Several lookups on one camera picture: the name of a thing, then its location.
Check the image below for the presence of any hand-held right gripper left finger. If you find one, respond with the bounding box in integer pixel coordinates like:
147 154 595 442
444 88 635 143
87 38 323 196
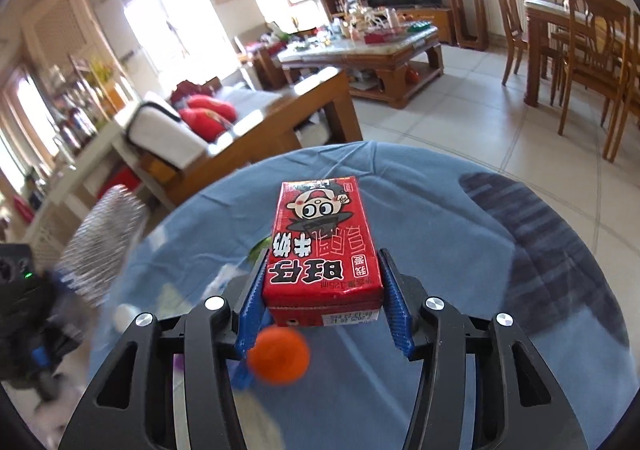
57 255 273 450

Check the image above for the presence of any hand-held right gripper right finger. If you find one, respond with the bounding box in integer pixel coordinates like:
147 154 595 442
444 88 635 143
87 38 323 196
377 247 588 450

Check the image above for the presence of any red milk carton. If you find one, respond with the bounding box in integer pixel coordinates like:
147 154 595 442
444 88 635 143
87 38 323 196
261 176 386 328

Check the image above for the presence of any clear ribbed plastic tray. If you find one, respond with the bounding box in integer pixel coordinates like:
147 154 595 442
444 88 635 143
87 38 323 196
60 184 150 308

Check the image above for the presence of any orange ball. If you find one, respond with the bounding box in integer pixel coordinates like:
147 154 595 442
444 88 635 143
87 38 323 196
246 327 311 386

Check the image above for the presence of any green snack packet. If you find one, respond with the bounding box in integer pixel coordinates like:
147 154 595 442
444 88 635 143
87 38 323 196
247 237 271 263

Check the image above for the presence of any round table blue cloth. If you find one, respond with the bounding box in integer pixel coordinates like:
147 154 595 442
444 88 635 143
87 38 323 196
87 141 631 450

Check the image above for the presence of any white cylinder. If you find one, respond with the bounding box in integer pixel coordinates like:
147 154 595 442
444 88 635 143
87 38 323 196
114 305 137 331

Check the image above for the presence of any white shelf unit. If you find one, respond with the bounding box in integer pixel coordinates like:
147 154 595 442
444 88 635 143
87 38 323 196
22 120 146 251

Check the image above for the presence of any red box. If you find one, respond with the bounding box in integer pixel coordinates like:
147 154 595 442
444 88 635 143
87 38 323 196
97 167 141 201

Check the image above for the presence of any red cushion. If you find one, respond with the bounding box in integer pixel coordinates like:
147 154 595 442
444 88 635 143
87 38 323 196
179 107 228 141
187 94 237 123

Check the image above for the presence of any wooden sofa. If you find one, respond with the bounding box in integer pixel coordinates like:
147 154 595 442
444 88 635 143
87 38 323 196
112 67 363 205

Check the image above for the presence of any wooden armchair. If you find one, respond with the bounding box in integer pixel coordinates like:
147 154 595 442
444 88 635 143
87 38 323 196
235 24 288 88

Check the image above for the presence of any wooden coffee table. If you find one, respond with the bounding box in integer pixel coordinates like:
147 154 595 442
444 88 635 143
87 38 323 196
277 24 445 109

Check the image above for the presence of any wooden television stand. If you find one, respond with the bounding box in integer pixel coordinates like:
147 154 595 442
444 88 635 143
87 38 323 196
395 7 453 45

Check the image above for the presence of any wooden dining table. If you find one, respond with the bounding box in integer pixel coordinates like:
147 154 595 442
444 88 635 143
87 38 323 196
524 0 640 105

